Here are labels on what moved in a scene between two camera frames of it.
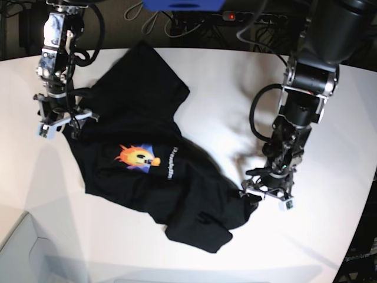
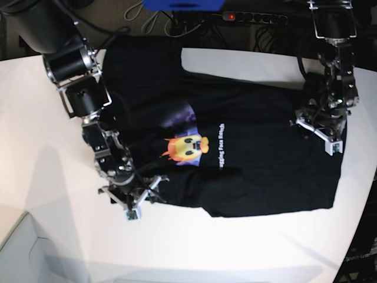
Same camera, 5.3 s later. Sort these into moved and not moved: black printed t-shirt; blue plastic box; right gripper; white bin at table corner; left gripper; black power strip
Moved: left gripper; black printed t-shirt; right gripper
Not moved: blue plastic box; white bin at table corner; black power strip
